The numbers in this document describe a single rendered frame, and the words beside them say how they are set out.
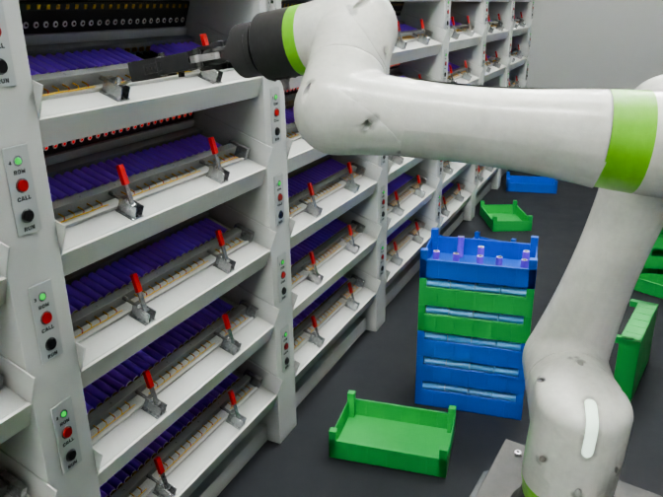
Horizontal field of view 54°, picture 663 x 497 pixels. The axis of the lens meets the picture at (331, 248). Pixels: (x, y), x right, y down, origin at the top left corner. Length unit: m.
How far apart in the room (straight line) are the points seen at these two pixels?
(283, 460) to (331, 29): 1.21
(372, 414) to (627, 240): 1.09
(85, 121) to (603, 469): 0.89
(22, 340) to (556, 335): 0.79
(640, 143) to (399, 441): 1.23
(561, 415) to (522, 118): 0.40
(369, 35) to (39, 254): 0.55
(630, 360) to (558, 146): 1.36
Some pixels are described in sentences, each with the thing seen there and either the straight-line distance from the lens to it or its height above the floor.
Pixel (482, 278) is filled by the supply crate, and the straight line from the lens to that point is 1.77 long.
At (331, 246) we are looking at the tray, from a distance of 2.05.
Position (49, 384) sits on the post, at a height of 0.56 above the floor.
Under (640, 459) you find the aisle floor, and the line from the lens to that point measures 1.92.
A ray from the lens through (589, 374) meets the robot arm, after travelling 1.01.
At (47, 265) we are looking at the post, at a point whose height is 0.74.
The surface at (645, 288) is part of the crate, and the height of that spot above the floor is 0.02.
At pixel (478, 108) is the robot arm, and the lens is 0.77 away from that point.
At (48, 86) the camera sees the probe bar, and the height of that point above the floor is 0.99.
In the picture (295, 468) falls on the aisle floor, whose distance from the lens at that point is 1.74.
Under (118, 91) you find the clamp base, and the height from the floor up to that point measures 0.97.
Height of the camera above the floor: 1.09
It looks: 20 degrees down
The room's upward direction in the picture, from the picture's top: 1 degrees counter-clockwise
